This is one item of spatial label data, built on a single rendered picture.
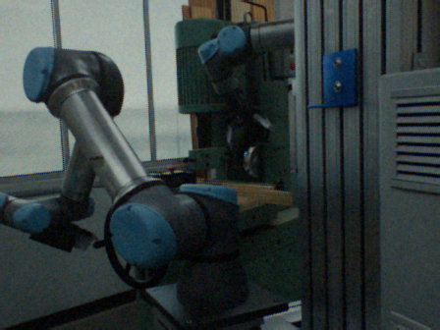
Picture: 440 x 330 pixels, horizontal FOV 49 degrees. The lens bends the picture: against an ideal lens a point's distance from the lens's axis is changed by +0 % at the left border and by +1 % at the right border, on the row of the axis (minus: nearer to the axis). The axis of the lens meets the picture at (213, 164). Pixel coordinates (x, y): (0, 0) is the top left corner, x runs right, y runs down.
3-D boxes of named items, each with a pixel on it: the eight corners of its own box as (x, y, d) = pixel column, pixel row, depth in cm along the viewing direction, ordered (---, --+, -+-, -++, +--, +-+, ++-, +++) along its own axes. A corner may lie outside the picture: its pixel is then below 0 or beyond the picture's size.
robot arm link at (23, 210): (64, 198, 123) (41, 193, 130) (22, 206, 115) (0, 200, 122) (65, 229, 124) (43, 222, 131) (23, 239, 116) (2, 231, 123)
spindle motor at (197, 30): (167, 115, 168) (163, 23, 165) (200, 114, 182) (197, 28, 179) (205, 113, 157) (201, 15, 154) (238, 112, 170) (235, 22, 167)
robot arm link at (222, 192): (252, 246, 99) (249, 180, 98) (208, 261, 89) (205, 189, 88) (209, 237, 107) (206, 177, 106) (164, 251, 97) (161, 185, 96)
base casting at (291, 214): (133, 249, 176) (131, 225, 175) (230, 220, 220) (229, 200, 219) (229, 271, 147) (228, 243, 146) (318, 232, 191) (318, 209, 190)
